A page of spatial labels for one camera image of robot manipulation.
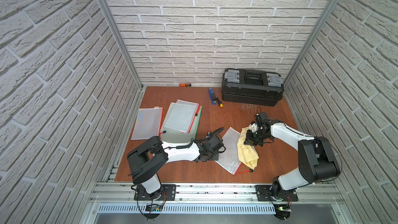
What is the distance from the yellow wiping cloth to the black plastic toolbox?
273mm

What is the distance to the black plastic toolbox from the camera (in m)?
0.99

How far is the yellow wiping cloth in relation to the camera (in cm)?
83
